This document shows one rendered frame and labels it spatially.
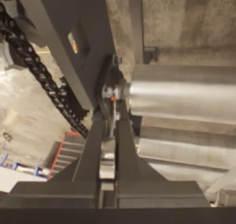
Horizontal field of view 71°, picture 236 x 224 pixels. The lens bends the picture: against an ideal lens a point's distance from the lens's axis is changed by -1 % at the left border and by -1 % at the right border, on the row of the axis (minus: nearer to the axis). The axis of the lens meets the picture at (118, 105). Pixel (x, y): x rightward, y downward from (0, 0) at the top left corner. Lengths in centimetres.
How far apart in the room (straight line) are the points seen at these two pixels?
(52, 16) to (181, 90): 23
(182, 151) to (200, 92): 30
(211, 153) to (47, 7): 56
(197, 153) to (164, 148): 10
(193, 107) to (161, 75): 9
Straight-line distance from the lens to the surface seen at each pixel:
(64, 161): 265
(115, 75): 36
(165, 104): 33
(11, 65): 44
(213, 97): 34
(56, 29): 22
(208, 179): 90
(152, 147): 58
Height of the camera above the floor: 110
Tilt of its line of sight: 32 degrees down
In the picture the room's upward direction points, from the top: 167 degrees counter-clockwise
